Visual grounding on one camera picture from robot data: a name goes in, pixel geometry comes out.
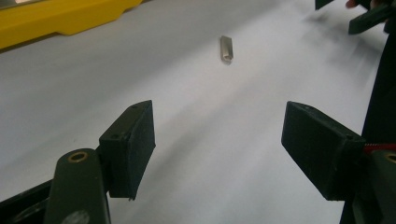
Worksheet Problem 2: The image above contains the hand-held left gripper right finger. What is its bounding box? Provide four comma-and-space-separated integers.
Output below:
280, 100, 367, 202

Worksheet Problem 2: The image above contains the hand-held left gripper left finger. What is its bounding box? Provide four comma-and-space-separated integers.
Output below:
98, 99, 157, 201

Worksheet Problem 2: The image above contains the small silver metal piece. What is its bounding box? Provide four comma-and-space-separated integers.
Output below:
219, 35, 234, 65

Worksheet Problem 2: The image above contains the yellow plastic case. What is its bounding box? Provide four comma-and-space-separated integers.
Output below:
0, 0, 145, 50

